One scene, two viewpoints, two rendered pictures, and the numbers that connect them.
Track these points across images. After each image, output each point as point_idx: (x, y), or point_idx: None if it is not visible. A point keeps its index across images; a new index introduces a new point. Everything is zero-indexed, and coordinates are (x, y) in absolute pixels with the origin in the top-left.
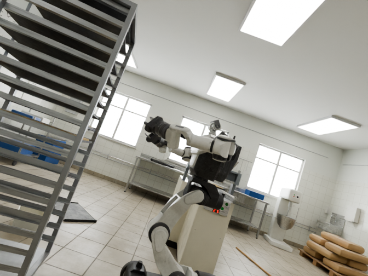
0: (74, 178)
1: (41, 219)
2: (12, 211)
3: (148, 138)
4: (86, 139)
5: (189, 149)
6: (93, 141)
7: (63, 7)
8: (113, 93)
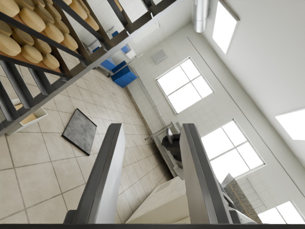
0: (6, 114)
1: None
2: None
3: (167, 140)
4: (35, 58)
5: (228, 208)
6: (70, 75)
7: None
8: (165, 6)
